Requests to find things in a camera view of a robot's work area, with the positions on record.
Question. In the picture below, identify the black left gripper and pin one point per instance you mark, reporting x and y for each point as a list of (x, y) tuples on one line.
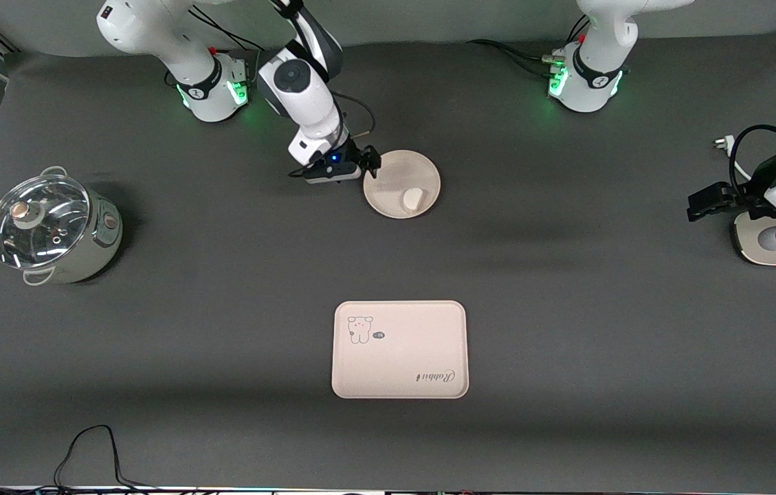
[(738, 197)]

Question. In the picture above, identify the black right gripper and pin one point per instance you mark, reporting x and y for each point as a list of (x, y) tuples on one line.
[(353, 156)]

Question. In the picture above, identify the round beige plate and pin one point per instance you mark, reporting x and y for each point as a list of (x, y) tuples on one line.
[(391, 192)]

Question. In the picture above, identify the small white bun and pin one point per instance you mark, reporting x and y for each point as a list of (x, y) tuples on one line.
[(413, 199)]

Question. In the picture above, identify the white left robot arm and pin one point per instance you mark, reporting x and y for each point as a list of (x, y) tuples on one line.
[(590, 89)]

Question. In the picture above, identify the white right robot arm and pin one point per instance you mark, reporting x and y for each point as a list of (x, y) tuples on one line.
[(298, 89)]

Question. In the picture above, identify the beige tray with rabbit print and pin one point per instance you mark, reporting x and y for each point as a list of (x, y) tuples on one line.
[(401, 357)]

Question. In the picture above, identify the dark grey table mat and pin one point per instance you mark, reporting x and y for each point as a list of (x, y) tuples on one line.
[(566, 426)]

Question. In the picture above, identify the grey electric cooking pot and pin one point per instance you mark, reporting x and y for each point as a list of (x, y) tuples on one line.
[(95, 240)]

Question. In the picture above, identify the glass pot lid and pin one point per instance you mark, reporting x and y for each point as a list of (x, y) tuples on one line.
[(37, 227)]

